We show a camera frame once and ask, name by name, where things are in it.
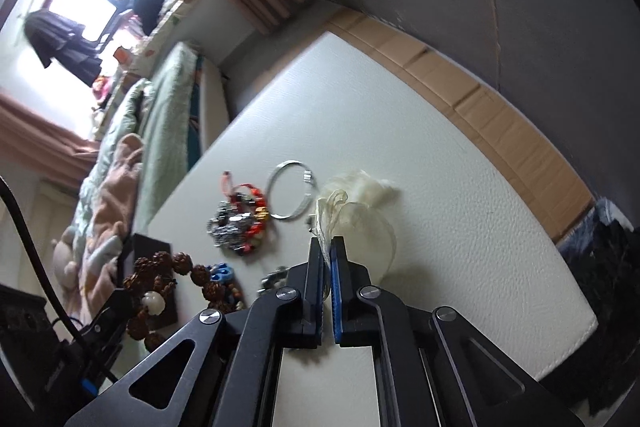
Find white organza pouch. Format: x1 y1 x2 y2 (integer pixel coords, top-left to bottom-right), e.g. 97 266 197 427
310 170 399 284

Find brown rudraksha bead bracelet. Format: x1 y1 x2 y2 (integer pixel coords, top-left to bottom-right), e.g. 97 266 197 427
121 249 248 353

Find plush toy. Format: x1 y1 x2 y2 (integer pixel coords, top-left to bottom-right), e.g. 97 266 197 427
51 225 79 291

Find silver bangle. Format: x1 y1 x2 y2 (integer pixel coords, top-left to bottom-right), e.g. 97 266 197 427
266 159 317 221

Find pink fleece blanket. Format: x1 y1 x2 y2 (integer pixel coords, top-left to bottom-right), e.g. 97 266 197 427
63 133 143 325

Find pink left curtain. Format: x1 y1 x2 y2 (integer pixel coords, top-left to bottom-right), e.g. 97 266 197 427
0 94 100 190

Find flattened cardboard on floor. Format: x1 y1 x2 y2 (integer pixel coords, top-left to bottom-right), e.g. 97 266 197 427
326 8 593 242

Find light green quilt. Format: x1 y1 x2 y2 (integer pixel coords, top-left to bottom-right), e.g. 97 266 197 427
74 79 149 229

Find bed with green sheet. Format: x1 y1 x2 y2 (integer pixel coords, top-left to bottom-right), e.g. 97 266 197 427
72 42 229 259

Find orange item on sill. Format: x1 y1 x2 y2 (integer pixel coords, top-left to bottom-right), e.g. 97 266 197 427
113 46 132 66

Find dark hanging clothes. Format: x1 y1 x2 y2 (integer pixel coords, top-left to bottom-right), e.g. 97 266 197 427
23 9 102 87

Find patterned window seat cushion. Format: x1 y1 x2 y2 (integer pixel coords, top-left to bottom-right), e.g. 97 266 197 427
91 0 200 141

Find dark bundle on sill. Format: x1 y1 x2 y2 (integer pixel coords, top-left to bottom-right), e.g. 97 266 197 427
131 0 165 36

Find grey stone bead bracelet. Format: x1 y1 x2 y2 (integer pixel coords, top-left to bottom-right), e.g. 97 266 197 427
257 265 289 295

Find black cable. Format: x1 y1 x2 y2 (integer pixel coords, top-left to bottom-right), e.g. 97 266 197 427
0 175 87 348

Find silver chain bracelet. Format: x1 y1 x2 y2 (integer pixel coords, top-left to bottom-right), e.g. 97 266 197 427
207 200 256 253

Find red string bead bracelet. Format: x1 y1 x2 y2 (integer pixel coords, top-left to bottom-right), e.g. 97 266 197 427
219 170 271 256

